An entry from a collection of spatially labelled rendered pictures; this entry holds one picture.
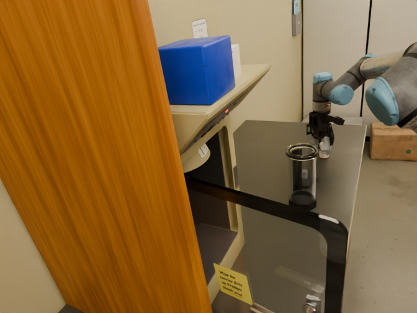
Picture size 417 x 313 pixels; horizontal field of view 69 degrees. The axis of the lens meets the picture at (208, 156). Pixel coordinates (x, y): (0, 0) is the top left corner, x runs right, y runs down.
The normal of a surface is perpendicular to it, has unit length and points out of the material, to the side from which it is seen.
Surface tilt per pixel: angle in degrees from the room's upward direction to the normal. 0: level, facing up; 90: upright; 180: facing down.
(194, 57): 90
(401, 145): 90
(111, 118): 90
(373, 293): 0
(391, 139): 86
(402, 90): 58
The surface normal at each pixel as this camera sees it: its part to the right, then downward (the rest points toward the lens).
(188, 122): -0.45, 0.46
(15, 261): 0.88, 0.10
